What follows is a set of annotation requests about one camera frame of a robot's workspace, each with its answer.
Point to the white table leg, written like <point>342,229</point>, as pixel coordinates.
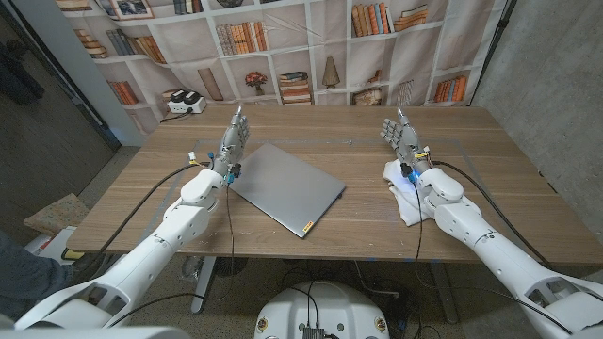
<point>203,287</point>

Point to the grey table leg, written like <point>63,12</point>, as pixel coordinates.
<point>445,292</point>

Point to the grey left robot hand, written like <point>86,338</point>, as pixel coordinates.
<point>233,141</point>

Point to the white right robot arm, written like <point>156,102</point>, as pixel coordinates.
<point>471,226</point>

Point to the white power strip with adapters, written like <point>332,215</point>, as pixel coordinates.
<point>187,103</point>

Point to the white cloth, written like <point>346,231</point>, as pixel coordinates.
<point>400,190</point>

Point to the person in blue jeans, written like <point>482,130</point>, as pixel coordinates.
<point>23,278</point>

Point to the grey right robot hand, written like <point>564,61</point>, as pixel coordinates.
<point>407,141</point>

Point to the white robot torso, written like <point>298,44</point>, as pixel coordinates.
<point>325,311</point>

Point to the printed bookshelf backdrop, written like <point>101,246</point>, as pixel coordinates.
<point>330,37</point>

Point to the grey closed laptop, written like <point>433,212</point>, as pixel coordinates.
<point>287,188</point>

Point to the black backdrop stand pole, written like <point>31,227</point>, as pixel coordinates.
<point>494,42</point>

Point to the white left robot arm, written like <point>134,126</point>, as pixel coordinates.
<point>141,268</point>

